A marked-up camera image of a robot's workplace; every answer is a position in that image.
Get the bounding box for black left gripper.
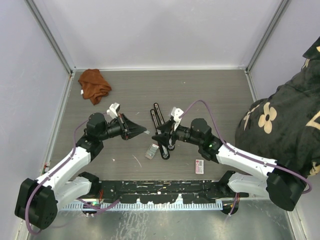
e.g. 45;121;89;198
98;113;146;141

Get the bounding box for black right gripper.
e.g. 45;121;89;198
151;118;203;148

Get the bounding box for black stapler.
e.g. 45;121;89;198
150;109;170;160
153;102;175;151

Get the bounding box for red white staple box sleeve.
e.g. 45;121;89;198
195;159;204;175

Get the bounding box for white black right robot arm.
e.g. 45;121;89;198
152;118;306;212

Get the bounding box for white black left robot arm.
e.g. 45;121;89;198
14;112;147;230

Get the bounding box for orange-brown cloth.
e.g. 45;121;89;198
78;69;112;105

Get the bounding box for black floral fleece garment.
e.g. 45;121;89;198
235;39;320;177

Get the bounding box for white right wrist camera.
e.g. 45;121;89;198
170;107;184;131

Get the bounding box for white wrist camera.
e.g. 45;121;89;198
106;102;121;119
170;107;184;131

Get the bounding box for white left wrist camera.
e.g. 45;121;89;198
106;102;121;119

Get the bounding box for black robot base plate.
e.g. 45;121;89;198
81;180;236;204

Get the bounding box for aluminium frame post left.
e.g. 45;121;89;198
24;0;74;75

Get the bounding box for aluminium frame post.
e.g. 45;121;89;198
24;0;74;75
245;0;291;74

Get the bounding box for perforated cable duct strip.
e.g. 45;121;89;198
61;199;223;212

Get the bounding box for aluminium frame post right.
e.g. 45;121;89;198
245;0;291;74

